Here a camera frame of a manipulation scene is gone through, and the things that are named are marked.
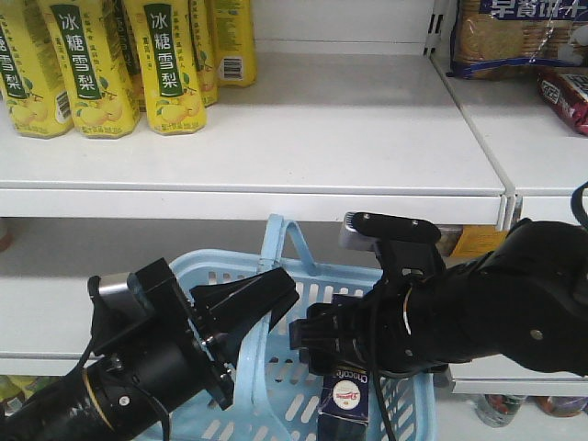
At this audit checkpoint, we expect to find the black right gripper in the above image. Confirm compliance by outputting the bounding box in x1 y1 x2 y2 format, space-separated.
288 238 448 377

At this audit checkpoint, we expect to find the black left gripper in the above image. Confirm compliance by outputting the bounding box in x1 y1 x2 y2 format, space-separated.
89 259 300 410

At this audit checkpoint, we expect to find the dark blue cookie box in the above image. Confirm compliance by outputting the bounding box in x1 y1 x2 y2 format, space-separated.
316 293 373 441

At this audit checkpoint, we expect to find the light blue shopping basket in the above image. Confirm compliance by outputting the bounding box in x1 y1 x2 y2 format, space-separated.
146 213 437 441

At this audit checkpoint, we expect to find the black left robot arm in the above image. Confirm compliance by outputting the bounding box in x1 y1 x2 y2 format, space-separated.
1 259 299 440

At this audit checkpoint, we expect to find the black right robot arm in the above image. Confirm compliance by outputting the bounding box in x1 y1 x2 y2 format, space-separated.
289 213 587 378

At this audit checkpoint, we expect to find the yellow pear drink bottle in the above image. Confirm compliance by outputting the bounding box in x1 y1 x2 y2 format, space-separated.
123 0 207 135

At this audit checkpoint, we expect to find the white supermarket shelf unit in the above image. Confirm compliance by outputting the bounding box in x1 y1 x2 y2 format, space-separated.
1 1 587 375

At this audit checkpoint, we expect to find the breakfast biscuit bag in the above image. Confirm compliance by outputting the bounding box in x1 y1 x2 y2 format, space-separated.
450 0 587 80

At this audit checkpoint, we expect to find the magenta snack packet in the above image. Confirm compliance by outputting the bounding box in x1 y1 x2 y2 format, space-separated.
537 67 587 136

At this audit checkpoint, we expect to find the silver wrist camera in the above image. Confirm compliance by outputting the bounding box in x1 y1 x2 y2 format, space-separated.
339 211 441 254
88 273 152 320

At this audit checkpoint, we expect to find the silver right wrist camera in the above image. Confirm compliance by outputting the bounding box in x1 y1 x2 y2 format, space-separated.
339 211 441 254

